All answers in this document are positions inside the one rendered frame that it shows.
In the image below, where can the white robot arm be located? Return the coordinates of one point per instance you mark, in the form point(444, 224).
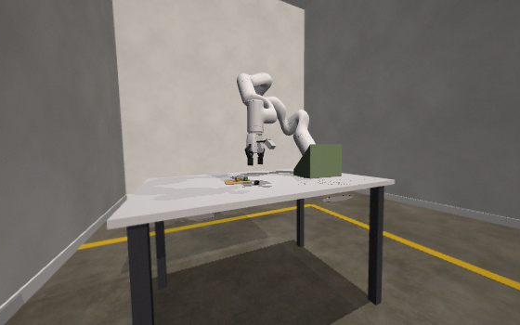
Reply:
point(265, 110)

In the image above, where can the tan square mat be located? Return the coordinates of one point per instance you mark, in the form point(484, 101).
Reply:
point(233, 182)

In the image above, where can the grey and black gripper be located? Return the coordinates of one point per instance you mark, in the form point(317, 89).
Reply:
point(254, 147)

